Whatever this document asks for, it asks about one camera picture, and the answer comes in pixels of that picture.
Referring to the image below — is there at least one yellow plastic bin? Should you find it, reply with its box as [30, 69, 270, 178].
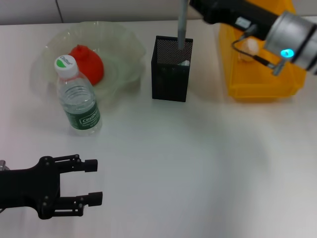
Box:
[217, 0, 307, 101]

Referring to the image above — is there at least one clear green-label water bottle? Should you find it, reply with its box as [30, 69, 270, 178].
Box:
[54, 54, 103, 136]

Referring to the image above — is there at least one black mesh pen holder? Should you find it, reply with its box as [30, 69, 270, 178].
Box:
[151, 35, 194, 103]

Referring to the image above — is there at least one red-orange fruit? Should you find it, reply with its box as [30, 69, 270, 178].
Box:
[68, 44, 105, 86]

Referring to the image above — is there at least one grey pen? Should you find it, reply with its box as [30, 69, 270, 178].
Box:
[177, 0, 188, 50]

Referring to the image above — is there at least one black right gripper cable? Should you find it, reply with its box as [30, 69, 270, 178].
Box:
[231, 34, 280, 70]

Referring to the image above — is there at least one white paper ball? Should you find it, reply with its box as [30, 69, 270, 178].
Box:
[238, 38, 260, 61]

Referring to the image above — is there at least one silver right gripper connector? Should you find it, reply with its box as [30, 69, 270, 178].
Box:
[244, 24, 258, 38]

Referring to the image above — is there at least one clear glass wavy bowl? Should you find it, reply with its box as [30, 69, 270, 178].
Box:
[31, 21, 147, 102]

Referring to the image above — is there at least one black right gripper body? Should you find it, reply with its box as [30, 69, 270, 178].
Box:
[210, 0, 279, 39]

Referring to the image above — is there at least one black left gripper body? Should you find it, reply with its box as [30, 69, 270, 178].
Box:
[0, 155, 62, 220]

